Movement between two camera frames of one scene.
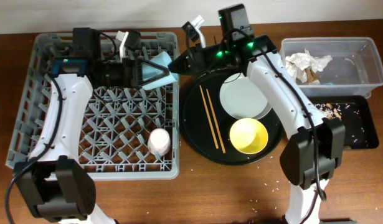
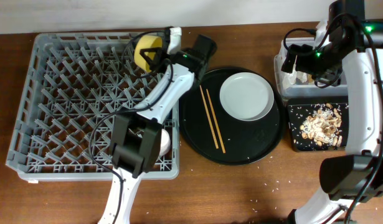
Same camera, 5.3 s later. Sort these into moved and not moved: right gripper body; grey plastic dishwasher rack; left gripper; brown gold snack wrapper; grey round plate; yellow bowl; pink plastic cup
Moved: right gripper body; left gripper; yellow bowl
Not moved: grey round plate; grey plastic dishwasher rack; brown gold snack wrapper; pink plastic cup
